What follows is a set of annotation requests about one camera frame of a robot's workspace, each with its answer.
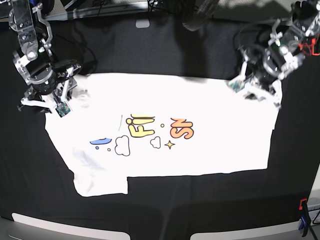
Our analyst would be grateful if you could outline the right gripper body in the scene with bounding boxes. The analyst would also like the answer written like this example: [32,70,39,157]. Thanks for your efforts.
[17,59,82,114]

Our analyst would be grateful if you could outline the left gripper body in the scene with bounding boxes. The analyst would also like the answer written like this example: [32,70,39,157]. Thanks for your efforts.
[239,73,283,108]

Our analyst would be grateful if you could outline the white printed t-shirt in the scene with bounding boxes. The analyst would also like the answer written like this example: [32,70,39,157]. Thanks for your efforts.
[45,73,279,197]

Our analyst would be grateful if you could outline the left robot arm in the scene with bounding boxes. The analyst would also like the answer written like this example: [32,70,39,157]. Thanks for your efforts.
[227,0,320,109]

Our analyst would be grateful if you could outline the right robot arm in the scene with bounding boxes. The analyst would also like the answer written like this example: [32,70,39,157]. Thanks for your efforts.
[7,0,82,117]

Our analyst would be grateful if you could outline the red black clamp far right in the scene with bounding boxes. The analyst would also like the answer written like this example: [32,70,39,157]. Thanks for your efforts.
[299,36,320,56]

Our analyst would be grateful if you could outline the black table cloth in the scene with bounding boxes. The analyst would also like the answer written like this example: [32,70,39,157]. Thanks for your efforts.
[0,15,320,240]

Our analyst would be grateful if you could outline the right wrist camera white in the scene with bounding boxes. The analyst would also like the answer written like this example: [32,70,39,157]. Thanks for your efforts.
[55,101,71,118]

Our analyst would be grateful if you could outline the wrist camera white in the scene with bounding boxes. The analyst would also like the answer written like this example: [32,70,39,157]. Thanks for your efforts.
[55,101,71,118]
[226,75,246,93]

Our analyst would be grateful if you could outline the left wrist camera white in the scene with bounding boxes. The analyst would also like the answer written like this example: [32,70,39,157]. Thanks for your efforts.
[226,75,246,93]

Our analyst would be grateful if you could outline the black red cable bundle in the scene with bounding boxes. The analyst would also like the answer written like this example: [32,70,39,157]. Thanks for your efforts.
[180,0,222,32]

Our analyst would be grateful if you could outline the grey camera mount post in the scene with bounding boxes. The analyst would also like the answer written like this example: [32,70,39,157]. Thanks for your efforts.
[135,15,150,29]

